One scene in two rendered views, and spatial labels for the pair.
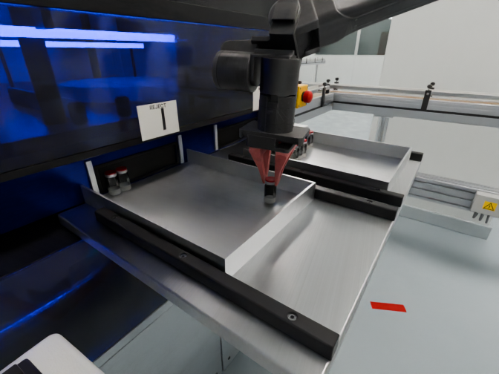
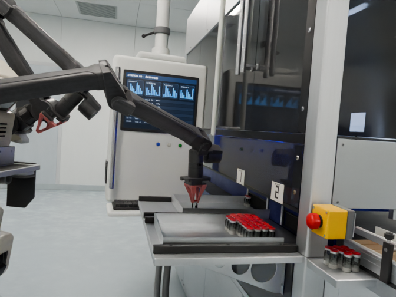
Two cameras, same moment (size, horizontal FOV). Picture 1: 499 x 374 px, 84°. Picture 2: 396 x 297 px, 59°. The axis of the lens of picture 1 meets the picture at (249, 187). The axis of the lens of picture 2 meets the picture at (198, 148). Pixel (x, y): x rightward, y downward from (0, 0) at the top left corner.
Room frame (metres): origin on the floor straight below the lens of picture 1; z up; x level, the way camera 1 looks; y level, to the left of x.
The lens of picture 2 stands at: (1.32, -1.03, 1.20)
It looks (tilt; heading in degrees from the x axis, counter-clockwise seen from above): 3 degrees down; 131
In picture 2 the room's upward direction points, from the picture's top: 4 degrees clockwise
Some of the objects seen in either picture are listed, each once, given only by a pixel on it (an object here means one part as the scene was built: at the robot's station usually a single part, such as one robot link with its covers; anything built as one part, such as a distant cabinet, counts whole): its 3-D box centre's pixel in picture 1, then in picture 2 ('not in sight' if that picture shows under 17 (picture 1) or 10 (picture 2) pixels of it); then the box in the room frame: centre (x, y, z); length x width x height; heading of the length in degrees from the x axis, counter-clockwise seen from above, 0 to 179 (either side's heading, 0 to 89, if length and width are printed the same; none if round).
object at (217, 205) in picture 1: (200, 192); (217, 205); (0.46, 0.09, 0.90); 0.34 x 0.26 x 0.04; 54
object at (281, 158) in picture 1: (271, 158); (195, 190); (0.45, -0.04, 0.97); 0.07 x 0.07 x 0.09; 68
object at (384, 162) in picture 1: (327, 154); (213, 230); (0.67, -0.20, 0.90); 0.34 x 0.26 x 0.04; 54
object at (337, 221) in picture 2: (294, 95); (331, 221); (1.01, -0.16, 1.00); 0.08 x 0.07 x 0.07; 54
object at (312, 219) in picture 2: (306, 96); (314, 221); (0.98, -0.19, 0.99); 0.04 x 0.04 x 0.04; 54
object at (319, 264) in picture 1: (278, 183); (211, 223); (0.56, -0.06, 0.87); 0.70 x 0.48 x 0.02; 144
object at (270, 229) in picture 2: not in sight; (260, 227); (0.76, -0.07, 0.90); 0.18 x 0.02 x 0.05; 144
